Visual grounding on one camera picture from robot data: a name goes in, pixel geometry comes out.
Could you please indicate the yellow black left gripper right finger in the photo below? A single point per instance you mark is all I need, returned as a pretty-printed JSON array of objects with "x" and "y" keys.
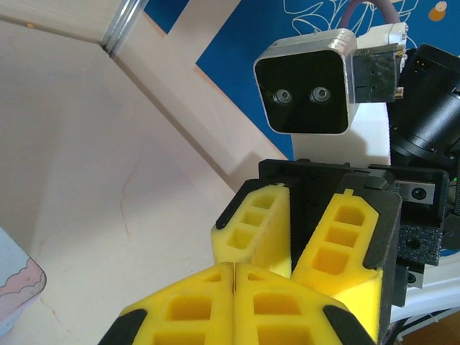
[{"x": 287, "y": 312}]

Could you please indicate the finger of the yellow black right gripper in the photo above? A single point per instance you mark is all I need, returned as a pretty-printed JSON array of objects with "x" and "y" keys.
[
  {"x": 359, "y": 287},
  {"x": 273, "y": 230}
]

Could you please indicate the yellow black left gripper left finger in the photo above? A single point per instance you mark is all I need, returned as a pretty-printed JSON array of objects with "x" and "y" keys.
[{"x": 187, "y": 312}]

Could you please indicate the light blue cartoon tin box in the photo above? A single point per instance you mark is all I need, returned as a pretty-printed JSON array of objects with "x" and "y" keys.
[{"x": 18, "y": 276}]

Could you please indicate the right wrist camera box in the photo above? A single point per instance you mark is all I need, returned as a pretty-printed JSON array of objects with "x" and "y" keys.
[{"x": 302, "y": 79}]

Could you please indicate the aluminium frame post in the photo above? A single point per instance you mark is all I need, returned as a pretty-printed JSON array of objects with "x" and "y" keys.
[{"x": 122, "y": 21}]

